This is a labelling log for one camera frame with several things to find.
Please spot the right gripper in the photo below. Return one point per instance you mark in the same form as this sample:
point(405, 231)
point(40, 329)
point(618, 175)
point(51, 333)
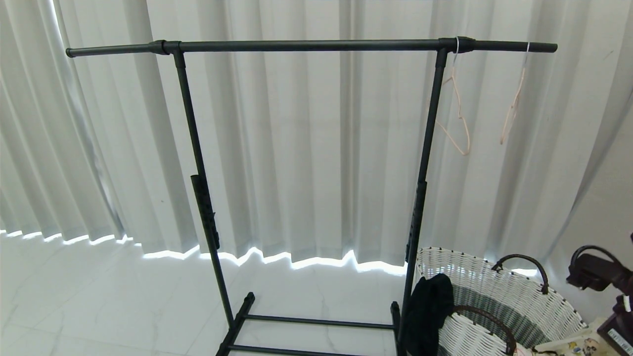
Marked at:
point(624, 341)

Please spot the white laundry basket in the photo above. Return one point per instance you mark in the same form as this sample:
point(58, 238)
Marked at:
point(514, 291)

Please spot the pink clothes hanger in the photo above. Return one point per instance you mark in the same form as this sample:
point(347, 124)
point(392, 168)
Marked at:
point(465, 151)
point(502, 140)

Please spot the cream printed garment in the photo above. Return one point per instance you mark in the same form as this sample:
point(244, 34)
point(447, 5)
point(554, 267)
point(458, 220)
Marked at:
point(573, 343)

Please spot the white curtain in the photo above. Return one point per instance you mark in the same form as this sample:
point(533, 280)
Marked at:
point(296, 148)

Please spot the black garment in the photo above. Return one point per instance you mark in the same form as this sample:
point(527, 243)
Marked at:
point(428, 306)

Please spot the black clothes rack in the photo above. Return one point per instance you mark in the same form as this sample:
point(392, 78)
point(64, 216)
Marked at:
point(296, 45)

